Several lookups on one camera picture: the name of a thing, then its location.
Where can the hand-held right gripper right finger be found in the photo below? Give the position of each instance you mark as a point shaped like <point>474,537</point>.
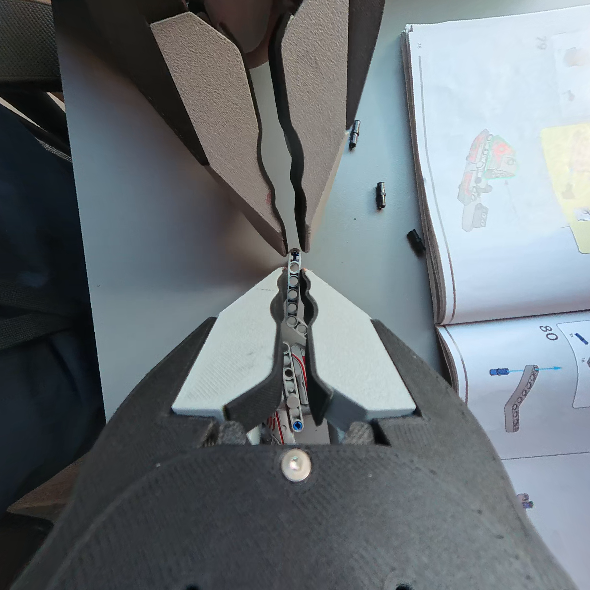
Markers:
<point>364,364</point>

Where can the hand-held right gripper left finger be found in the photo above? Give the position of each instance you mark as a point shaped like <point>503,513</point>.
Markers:
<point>230,364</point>

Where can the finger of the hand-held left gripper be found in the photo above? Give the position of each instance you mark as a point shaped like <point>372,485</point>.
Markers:
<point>318,115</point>
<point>207,115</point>

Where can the grey lego beam assembly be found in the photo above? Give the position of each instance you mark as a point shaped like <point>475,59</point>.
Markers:
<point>291,295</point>

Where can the black lego pin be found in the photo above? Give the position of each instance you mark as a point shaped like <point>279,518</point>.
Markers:
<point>416,240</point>
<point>354,133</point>
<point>381,196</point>

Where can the lego instruction booklet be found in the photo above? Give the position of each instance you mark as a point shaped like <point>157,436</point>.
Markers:
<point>484,258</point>

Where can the black mesh chair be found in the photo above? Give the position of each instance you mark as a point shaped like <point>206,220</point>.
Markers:
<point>27,41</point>

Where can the person's leg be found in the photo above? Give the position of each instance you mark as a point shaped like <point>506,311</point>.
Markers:
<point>37,221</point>

